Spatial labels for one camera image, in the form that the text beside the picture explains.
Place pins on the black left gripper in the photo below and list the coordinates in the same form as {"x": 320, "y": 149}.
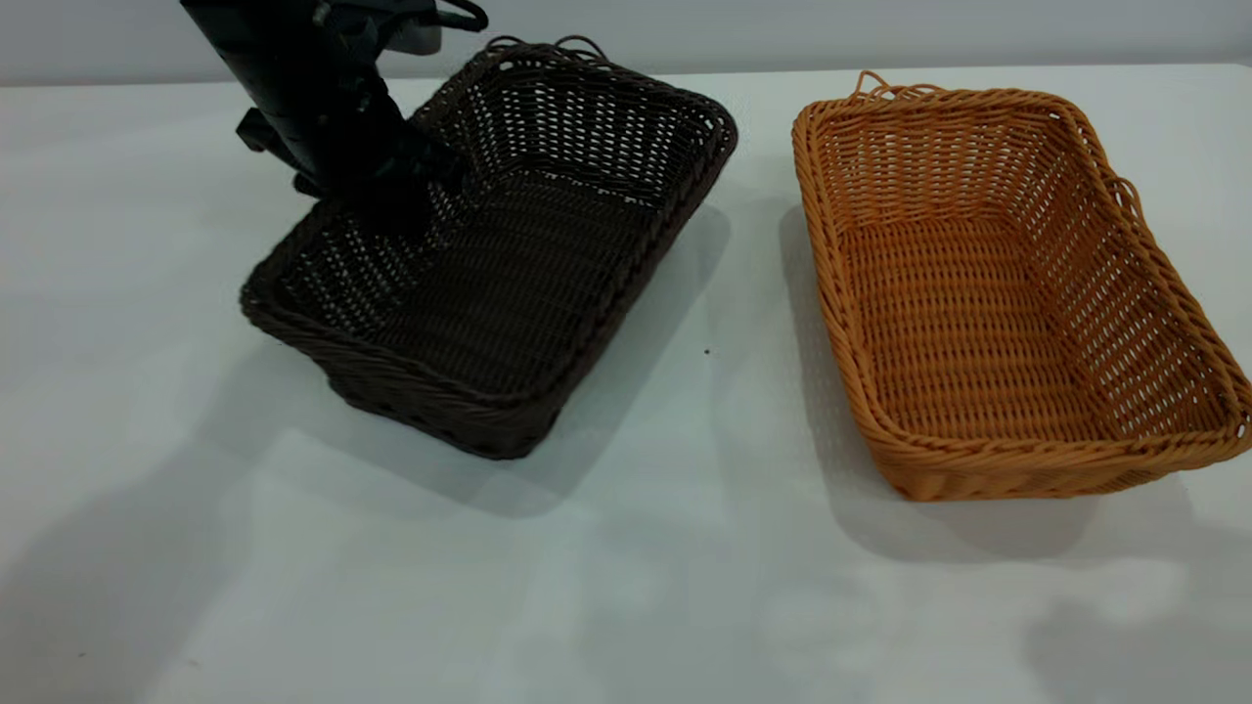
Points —
{"x": 342, "y": 147}

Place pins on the dark brown wicker basket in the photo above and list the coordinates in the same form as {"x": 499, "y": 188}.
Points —
{"x": 509, "y": 293}

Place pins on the orange wicker basket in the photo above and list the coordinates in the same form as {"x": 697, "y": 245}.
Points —
{"x": 978, "y": 323}

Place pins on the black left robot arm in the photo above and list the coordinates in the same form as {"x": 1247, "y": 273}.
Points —
{"x": 274, "y": 49}

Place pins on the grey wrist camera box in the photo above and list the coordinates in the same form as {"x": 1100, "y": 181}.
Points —
{"x": 419, "y": 37}

